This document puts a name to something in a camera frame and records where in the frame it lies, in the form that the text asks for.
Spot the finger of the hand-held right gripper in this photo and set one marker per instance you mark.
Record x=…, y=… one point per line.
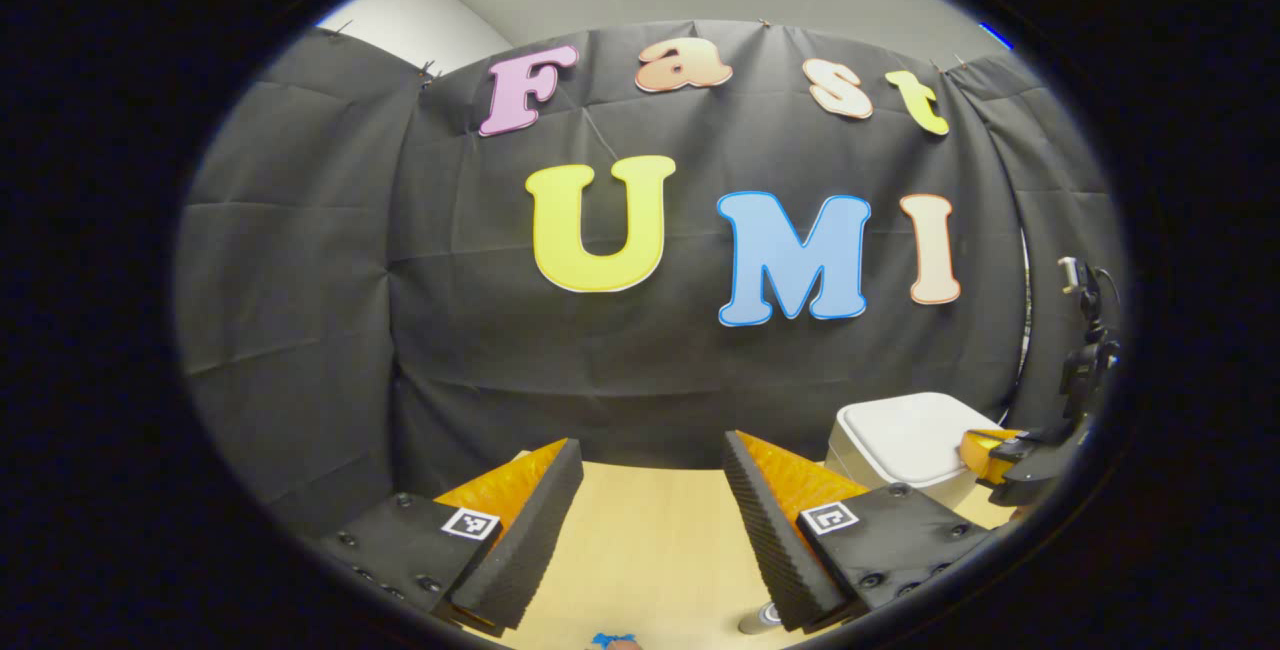
x=982, y=455

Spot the silver pop can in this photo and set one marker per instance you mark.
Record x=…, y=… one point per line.
x=762, y=618

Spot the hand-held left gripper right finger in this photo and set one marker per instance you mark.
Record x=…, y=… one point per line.
x=770, y=540

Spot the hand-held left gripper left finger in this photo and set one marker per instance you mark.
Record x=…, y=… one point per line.
x=530, y=540

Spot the black backdrop cloth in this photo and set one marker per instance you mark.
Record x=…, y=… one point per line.
x=600, y=370

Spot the wooden desktop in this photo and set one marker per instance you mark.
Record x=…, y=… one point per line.
x=650, y=550

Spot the white desktop garbage bin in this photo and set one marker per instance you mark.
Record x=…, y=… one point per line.
x=900, y=440

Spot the blue paper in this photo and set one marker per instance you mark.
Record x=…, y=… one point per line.
x=612, y=641

